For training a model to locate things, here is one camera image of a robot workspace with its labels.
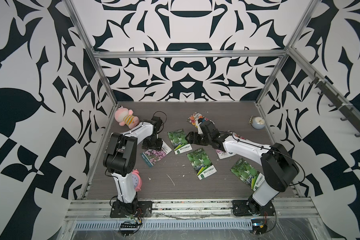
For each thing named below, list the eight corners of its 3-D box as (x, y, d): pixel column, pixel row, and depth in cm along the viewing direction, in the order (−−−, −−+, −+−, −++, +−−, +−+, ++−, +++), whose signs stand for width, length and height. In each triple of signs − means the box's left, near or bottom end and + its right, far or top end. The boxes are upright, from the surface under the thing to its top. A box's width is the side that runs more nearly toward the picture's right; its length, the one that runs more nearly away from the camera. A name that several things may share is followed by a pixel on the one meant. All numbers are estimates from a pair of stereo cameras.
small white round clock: (250, 129, 108) (253, 124, 104) (247, 120, 113) (249, 115, 109) (262, 129, 108) (266, 124, 104) (259, 120, 113) (262, 115, 109)
